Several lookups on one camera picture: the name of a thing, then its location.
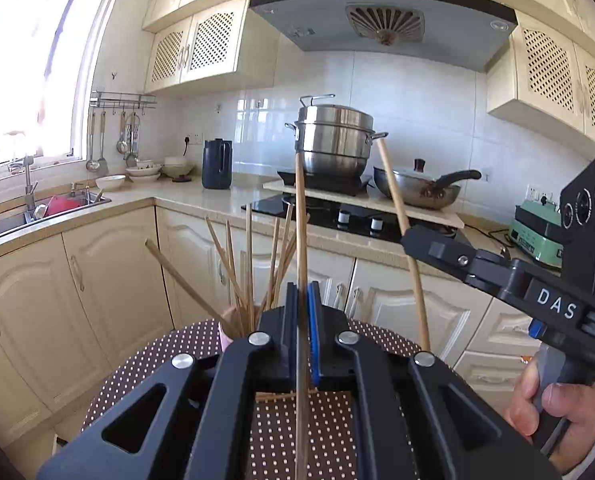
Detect small metal sink tap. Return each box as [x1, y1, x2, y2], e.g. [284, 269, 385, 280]
[69, 182, 103, 207]

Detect cream lattice door cabinet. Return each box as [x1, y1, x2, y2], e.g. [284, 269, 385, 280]
[144, 0, 281, 98]
[486, 10, 595, 153]

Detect black induction cooker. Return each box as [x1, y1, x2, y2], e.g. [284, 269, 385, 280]
[276, 170, 373, 197]

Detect bunch of wooden chopsticks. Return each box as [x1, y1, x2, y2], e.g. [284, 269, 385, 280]
[145, 203, 298, 336]

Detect kitchen window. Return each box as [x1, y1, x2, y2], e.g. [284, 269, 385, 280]
[0, 0, 128, 171]

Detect stainless steel steamer pot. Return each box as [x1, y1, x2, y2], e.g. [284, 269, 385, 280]
[284, 93, 389, 179]

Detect red basin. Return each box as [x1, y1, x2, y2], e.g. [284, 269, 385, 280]
[42, 195, 82, 218]

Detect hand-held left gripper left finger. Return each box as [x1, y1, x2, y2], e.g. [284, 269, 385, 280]
[38, 282, 298, 480]

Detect hanging metal spatula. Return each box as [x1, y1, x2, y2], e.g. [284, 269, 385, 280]
[96, 110, 110, 173]

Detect black glass gas hob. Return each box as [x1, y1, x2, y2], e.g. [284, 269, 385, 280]
[241, 192, 473, 248]

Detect stainless steel sink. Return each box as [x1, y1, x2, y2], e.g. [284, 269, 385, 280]
[0, 192, 112, 246]

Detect hanging metal ladle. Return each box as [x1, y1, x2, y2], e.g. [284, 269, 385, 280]
[86, 110, 101, 172]

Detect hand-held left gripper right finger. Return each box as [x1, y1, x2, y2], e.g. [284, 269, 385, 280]
[306, 281, 563, 480]

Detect single wooden chopstick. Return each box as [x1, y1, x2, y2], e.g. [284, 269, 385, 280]
[294, 154, 309, 480]
[375, 138, 431, 353]

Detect hanging metal utensil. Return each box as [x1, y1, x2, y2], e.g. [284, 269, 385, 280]
[125, 112, 141, 161]

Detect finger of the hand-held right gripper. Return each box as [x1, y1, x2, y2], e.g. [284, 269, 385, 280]
[400, 224, 528, 301]

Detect person's right hand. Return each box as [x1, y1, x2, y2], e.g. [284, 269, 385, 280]
[503, 359, 595, 467]

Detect black electric kettle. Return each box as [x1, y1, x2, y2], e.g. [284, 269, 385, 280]
[202, 138, 234, 191]

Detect green kitchen appliance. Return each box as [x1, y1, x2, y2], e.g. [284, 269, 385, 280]
[507, 197, 565, 269]

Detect grey range hood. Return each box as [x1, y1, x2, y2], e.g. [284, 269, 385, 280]
[249, 0, 519, 73]

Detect cream lower kitchen cabinets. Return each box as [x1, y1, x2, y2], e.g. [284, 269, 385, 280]
[0, 205, 543, 461]

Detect person's right forearm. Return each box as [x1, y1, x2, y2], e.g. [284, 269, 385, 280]
[560, 422, 595, 480]

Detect metal sink faucet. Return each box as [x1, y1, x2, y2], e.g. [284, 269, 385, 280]
[8, 155, 41, 223]

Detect pink cup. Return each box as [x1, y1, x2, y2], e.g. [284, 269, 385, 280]
[218, 307, 258, 353]

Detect metal wall utensil rack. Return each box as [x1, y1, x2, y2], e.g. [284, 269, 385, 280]
[89, 91, 158, 110]

